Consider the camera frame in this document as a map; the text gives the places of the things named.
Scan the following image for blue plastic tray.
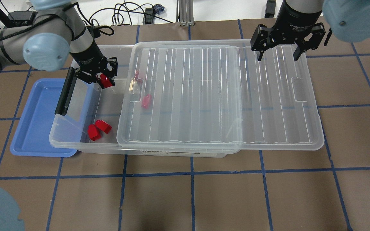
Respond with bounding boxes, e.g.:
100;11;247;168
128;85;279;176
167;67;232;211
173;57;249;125
10;78;77;158

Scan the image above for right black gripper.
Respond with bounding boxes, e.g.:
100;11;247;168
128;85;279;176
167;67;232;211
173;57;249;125
251;6;326;62

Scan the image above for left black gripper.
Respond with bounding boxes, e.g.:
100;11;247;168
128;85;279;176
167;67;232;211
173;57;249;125
74;45;119;89

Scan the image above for aluminium frame post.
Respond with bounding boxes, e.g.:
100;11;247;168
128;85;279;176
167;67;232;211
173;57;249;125
177;0;195;27

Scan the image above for black cables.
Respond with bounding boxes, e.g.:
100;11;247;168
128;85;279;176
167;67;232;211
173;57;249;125
89;3;174;27

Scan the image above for black power adapter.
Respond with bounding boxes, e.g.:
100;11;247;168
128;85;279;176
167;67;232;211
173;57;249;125
143;8;156;25

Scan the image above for clear plastic box lid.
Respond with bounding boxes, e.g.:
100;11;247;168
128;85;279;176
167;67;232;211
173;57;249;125
116;39;324;153

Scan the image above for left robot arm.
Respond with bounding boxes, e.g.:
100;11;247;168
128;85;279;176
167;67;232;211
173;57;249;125
0;0;118;88

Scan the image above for black box handle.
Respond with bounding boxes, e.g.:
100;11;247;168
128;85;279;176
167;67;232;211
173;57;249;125
55;67;76;116

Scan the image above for clear plastic storage box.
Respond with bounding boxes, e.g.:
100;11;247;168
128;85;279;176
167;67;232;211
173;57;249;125
49;43;242;158

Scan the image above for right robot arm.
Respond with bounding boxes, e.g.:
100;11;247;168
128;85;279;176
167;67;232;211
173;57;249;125
251;0;370;61

